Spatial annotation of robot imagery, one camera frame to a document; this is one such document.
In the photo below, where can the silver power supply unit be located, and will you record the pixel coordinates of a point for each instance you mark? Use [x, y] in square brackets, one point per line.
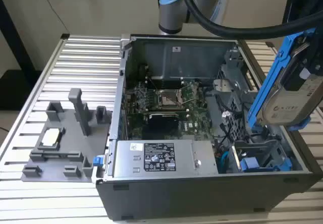
[181, 158]

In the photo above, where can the hard disk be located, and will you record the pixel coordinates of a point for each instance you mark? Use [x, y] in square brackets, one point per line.
[285, 105]

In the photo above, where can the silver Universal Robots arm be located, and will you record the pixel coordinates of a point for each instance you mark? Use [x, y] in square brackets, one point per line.
[171, 14]

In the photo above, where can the blue case latch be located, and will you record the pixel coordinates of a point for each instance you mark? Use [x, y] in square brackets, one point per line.
[98, 160]

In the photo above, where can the blue disk carrier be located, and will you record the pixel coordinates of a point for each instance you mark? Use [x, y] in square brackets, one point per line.
[248, 164]

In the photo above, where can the black floor unit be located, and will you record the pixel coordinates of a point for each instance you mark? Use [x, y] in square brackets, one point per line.
[17, 90]

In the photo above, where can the black slanted post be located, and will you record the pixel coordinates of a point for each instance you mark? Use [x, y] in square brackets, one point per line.
[15, 37]

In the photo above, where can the black open PC case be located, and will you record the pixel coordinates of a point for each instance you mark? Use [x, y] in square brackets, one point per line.
[191, 198]

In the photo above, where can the black graphics card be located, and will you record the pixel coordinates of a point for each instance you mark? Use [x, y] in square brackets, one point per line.
[161, 128]

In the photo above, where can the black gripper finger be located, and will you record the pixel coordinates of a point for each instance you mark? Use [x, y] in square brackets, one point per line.
[317, 55]

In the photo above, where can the grey parts rack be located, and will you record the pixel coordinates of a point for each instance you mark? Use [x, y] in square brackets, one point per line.
[70, 138]

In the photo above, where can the metal disk bay cage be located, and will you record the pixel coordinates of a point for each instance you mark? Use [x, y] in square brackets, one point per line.
[232, 100]

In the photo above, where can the green motherboard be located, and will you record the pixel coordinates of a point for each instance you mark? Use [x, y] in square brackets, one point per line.
[196, 123]

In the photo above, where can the silver CPU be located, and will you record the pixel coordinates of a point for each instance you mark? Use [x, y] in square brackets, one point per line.
[50, 137]

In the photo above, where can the CPU socket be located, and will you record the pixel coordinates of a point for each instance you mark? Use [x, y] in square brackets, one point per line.
[167, 103]

